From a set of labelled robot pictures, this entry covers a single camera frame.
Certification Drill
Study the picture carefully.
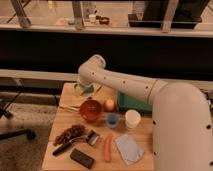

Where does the light wooden cutting board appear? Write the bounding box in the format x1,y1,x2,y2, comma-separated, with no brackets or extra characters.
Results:
58,82,118,113

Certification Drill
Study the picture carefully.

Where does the dark bowl in background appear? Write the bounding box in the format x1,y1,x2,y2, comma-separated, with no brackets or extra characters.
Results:
99,17,110,25

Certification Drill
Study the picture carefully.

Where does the black office chair base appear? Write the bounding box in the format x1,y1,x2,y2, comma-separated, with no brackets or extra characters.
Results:
0,93,36,140

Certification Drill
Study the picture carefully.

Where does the orange red bowl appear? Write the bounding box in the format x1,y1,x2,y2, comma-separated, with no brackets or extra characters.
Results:
79,100,102,122

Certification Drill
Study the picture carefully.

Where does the bunch of dark grapes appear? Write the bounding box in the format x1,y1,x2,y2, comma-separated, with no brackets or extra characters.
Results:
53,124,85,146

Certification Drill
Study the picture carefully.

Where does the teal green sponge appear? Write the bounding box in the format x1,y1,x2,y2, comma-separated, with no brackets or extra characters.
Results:
83,85,94,94

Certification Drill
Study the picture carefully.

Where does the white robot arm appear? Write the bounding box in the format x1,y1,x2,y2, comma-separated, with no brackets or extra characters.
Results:
78,54,213,171

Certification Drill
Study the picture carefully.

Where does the black tray in background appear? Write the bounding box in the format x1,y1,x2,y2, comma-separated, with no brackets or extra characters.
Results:
128,14,199,29

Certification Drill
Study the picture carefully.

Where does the small blue cup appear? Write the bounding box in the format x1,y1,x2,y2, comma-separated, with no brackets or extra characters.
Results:
106,113,120,129

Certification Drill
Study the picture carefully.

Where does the wooden handled spoon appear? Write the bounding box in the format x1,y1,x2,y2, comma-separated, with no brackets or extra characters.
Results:
87,86,103,100

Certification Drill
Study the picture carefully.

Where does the white cup in background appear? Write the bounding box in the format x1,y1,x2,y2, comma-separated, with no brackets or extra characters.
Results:
89,14,96,23

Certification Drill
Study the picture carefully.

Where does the green plastic tray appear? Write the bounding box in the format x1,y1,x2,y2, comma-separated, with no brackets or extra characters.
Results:
117,92,152,114

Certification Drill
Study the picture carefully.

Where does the orange carrot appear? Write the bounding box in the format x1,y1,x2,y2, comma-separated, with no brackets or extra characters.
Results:
103,134,113,162

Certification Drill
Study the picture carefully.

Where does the light blue folded cloth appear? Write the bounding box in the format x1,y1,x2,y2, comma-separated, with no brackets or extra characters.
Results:
115,134,144,165

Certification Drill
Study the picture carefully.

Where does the peach coloured apple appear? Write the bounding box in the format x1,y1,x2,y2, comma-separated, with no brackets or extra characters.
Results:
104,99,115,112

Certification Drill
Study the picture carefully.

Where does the black rectangular block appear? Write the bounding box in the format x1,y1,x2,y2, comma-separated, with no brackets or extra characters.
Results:
70,149,95,169

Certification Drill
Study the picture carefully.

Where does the white paper cup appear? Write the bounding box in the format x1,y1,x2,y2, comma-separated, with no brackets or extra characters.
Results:
125,110,141,129

